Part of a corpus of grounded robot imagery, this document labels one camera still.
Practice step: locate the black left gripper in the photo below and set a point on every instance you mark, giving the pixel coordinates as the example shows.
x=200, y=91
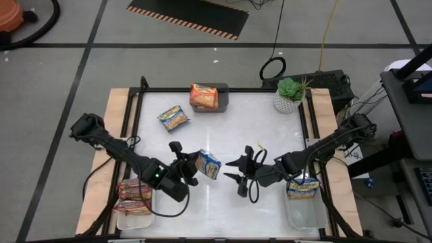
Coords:
x=182, y=167

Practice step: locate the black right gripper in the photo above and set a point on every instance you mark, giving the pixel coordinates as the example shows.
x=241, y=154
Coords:
x=266, y=173

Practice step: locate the blue soy sauce ramen pack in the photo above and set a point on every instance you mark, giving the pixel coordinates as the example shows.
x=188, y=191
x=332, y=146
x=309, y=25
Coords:
x=302, y=189
x=173, y=119
x=209, y=165

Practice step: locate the orange chicken ramen pack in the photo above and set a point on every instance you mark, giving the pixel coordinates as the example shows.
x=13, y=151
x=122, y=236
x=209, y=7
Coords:
x=203, y=96

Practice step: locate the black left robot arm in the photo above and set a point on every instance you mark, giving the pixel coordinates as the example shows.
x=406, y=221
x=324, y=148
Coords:
x=118, y=148

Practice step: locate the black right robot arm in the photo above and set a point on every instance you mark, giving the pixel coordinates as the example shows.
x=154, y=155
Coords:
x=324, y=148

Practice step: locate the grey plastic bin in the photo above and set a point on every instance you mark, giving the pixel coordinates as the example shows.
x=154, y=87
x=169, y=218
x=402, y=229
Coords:
x=222, y=101

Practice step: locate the white rectangular tray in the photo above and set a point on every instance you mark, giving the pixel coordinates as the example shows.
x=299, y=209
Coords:
x=135, y=222
x=305, y=216

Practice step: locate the green succulent in white pot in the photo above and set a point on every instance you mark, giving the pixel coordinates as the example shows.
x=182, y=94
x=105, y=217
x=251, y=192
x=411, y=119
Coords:
x=290, y=89

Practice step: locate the white paper sheet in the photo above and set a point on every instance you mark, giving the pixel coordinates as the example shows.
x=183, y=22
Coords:
x=356, y=158

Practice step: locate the black perforated computer case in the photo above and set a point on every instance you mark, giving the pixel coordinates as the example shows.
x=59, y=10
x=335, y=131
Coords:
x=324, y=82

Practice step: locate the small blue object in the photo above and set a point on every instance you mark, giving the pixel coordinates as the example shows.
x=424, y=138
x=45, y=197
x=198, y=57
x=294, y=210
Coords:
x=370, y=183

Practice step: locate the black desk leg beam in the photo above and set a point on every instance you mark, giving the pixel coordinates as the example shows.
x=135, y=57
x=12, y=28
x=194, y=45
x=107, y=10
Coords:
x=378, y=162

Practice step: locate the black hazard-striped floor mat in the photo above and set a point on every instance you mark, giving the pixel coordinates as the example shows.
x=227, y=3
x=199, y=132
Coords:
x=189, y=13

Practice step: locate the grey desk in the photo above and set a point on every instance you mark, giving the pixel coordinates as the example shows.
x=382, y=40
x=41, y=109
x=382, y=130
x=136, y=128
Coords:
x=411, y=131

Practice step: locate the black keyboard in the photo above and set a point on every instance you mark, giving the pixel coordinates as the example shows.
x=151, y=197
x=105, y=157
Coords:
x=426, y=185

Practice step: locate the black monitor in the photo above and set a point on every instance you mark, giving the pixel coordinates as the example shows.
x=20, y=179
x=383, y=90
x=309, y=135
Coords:
x=410, y=92

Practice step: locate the black diagonal pole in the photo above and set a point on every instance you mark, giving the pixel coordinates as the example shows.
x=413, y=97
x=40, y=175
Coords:
x=415, y=60

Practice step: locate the orange shop vacuum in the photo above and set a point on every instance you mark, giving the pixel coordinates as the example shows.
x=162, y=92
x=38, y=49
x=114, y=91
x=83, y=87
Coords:
x=10, y=15

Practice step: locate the black metal table frame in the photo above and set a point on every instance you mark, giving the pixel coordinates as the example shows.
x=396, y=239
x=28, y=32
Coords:
x=135, y=90

